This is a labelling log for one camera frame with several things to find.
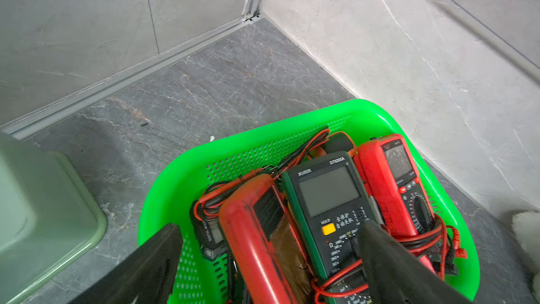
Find pale green plastic bin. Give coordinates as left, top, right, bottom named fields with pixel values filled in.
left=1, top=133, right=107, bottom=303

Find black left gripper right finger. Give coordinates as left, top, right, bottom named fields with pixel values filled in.
left=359, top=220, right=470, bottom=303

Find green plastic basket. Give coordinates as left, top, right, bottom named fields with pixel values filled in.
left=139, top=99, right=480, bottom=303

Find orange multimeter with black leads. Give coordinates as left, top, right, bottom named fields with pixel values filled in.
left=308, top=132, right=358, bottom=158

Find dark green multimeter yellow button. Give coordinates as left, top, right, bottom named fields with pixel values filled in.
left=280, top=151, right=383, bottom=284

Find red multimeter with leads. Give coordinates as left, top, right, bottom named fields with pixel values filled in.
left=353, top=134, right=468, bottom=278

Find white plush dog blue shirt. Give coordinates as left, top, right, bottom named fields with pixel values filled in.
left=511, top=211, right=539, bottom=302

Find small black multimeter red leads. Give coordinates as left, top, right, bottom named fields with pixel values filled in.
left=189, top=187, right=236, bottom=261

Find red multimeter brown screen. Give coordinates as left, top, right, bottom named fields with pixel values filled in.
left=218, top=174, right=314, bottom=303

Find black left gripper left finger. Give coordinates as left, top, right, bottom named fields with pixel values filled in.
left=71, top=223, right=184, bottom=303

